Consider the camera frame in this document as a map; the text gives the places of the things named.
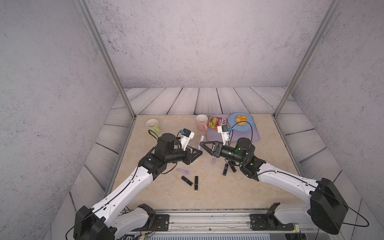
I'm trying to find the bread roll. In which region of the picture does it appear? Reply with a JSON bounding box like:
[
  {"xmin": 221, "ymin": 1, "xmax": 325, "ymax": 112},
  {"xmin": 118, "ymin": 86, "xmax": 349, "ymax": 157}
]
[{"xmin": 235, "ymin": 115, "xmax": 248, "ymax": 126}]

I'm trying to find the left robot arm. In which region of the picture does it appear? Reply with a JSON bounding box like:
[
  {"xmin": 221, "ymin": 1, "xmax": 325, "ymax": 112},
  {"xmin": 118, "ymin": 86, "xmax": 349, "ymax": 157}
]
[{"xmin": 70, "ymin": 129, "xmax": 203, "ymax": 240}]

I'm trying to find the lavender tray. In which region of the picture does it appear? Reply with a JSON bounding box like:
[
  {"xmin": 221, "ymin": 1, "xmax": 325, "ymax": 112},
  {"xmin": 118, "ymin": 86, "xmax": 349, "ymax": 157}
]
[{"xmin": 209, "ymin": 113, "xmax": 260, "ymax": 142}]

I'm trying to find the right frame post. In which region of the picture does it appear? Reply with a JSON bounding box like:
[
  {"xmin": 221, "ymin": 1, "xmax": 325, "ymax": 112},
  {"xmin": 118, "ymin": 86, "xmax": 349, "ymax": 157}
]
[{"xmin": 273, "ymin": 0, "xmax": 342, "ymax": 119}]

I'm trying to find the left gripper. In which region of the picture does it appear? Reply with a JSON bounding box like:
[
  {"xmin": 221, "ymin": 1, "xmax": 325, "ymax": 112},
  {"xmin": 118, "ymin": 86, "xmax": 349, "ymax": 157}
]
[{"xmin": 163, "ymin": 145, "xmax": 203, "ymax": 166}]

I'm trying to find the aluminium rail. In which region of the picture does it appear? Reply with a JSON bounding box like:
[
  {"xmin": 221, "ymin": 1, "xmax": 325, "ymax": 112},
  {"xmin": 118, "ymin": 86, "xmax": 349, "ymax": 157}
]
[{"xmin": 77, "ymin": 209, "xmax": 343, "ymax": 240}]

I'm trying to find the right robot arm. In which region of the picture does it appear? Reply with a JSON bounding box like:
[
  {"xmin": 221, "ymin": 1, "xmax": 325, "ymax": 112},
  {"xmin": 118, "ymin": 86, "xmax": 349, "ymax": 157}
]
[{"xmin": 200, "ymin": 138, "xmax": 352, "ymax": 235}]

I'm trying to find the frame post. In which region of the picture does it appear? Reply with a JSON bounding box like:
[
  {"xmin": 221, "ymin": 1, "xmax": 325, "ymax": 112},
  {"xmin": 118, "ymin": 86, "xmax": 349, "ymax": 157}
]
[
  {"xmin": 273, "ymin": 0, "xmax": 342, "ymax": 119},
  {"xmin": 76, "ymin": 0, "xmax": 136, "ymax": 119}
]

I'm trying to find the pink mug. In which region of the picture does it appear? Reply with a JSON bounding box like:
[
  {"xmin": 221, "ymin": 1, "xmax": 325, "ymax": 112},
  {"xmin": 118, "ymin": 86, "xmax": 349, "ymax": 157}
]
[{"xmin": 196, "ymin": 115, "xmax": 208, "ymax": 132}]

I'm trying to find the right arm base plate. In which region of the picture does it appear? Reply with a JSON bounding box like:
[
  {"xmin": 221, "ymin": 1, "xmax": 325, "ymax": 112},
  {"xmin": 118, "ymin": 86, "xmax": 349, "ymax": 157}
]
[{"xmin": 250, "ymin": 214, "xmax": 295, "ymax": 231}]

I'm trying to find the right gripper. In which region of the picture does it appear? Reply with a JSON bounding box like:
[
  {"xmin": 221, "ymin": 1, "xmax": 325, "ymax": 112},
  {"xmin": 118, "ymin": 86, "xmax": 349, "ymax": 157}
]
[{"xmin": 201, "ymin": 141, "xmax": 247, "ymax": 166}]

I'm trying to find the blue plate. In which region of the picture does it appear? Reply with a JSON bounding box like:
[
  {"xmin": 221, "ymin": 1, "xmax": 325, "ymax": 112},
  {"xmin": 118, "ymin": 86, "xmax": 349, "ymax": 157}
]
[{"xmin": 228, "ymin": 113, "xmax": 256, "ymax": 133}]

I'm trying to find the colourful snack bag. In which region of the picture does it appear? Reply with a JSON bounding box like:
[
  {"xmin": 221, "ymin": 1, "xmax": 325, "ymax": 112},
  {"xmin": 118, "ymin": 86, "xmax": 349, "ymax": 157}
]
[{"xmin": 207, "ymin": 116, "xmax": 228, "ymax": 130}]

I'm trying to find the left frame post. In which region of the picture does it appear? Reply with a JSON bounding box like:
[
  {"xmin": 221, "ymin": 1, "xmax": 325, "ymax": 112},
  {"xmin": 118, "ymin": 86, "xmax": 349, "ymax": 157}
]
[{"xmin": 76, "ymin": 0, "xmax": 136, "ymax": 119}]

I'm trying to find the green mug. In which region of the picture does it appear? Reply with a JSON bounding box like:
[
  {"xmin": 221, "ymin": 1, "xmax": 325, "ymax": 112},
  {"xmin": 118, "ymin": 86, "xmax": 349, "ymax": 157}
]
[{"xmin": 146, "ymin": 119, "xmax": 160, "ymax": 135}]

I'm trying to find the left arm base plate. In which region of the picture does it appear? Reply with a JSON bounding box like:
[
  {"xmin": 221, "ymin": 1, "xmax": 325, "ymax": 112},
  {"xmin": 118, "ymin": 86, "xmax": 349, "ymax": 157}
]
[{"xmin": 133, "ymin": 214, "xmax": 170, "ymax": 232}]

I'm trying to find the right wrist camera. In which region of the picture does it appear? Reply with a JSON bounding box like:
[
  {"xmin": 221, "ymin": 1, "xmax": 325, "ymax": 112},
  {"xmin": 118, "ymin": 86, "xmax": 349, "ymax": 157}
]
[{"xmin": 218, "ymin": 125, "xmax": 232, "ymax": 146}]

